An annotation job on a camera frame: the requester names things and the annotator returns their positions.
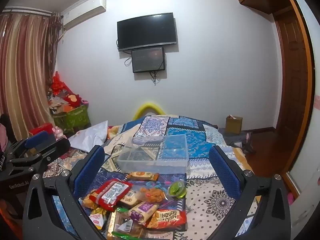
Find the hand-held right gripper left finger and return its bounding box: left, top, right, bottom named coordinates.
left=22, top=144, right=105, bottom=240

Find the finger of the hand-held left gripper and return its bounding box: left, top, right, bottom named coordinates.
left=7, top=130, right=56, bottom=160
left=10, top=137, right=71, bottom=178

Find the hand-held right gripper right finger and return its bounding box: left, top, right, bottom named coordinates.
left=209, top=145, right=292, bottom=240

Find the red packet with white label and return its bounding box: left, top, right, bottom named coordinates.
left=89, top=179, right=133, bottom=212

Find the clear packet of orange biscuits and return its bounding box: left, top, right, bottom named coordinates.
left=79, top=190, right=99, bottom=209

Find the clear plastic container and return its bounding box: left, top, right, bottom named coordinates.
left=117, top=134, right=189, bottom=175

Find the green-ended bag of twisted snacks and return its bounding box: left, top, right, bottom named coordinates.
left=110, top=207, right=155, bottom=240

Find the purple snack packet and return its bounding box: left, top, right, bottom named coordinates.
left=128, top=201, right=160, bottom=225

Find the clear bag of orange snacks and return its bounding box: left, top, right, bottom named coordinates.
left=139, top=184, right=167, bottom=203

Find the red-orange snack packet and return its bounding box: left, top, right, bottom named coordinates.
left=146, top=209, right=187, bottom=232

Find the red box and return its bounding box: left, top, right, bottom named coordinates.
left=29, top=123, right=54, bottom=137

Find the pink plush toy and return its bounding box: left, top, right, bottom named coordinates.
left=52, top=126, right=67, bottom=140

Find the pink cloth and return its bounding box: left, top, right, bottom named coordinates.
left=0, top=125, right=7, bottom=153

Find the patchwork quilt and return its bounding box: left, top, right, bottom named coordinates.
left=45, top=115, right=258, bottom=240

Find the cardboard box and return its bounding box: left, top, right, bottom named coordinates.
left=226, top=115, right=243, bottom=134

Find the green jelly cup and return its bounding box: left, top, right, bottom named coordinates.
left=167, top=180, right=187, bottom=199

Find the yellow and pink snack packet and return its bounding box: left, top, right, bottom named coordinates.
left=89, top=206, right=108, bottom=230

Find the long orange snack packet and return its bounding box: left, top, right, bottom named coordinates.
left=126, top=171, right=160, bottom=182

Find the gold foil snack packet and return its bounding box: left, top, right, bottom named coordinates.
left=107, top=209, right=117, bottom=240

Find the striped red curtain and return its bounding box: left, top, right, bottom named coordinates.
left=0, top=11, right=63, bottom=143

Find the wooden door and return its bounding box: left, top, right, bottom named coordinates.
left=272, top=5, right=315, bottom=175

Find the white air conditioner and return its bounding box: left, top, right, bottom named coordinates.
left=61, top=0, right=107, bottom=30

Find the black monitor cable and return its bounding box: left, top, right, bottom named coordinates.
left=149, top=70, right=160, bottom=85

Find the small black wall monitor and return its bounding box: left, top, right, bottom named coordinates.
left=131, top=47, right=166, bottom=73

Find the black wall television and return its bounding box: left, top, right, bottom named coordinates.
left=117, top=12, right=178, bottom=52

